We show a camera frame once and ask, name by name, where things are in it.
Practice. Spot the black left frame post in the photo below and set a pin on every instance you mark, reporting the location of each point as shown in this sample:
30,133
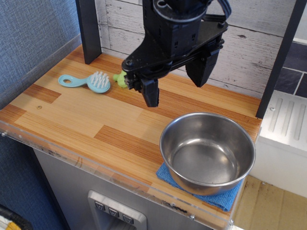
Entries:
88,25

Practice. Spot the blue cloth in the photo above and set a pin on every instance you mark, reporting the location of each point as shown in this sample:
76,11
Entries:
224,201

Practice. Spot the green toy broccoli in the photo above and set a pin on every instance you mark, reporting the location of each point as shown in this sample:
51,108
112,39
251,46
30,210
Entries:
120,79

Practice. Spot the grey cabinet with buttons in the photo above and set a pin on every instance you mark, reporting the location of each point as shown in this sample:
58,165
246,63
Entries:
71,187

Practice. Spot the yellow black object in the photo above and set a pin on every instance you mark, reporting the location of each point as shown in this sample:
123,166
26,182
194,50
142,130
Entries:
10,220

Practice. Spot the stainless steel pot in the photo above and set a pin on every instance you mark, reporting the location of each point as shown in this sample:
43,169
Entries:
207,154

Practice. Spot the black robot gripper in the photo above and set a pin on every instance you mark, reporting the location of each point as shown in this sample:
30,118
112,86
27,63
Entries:
177,33

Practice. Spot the white ribbed box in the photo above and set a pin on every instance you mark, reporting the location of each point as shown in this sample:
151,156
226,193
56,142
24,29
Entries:
281,144

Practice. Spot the light blue toy brush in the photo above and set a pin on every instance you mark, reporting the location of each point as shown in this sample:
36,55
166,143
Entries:
98,82

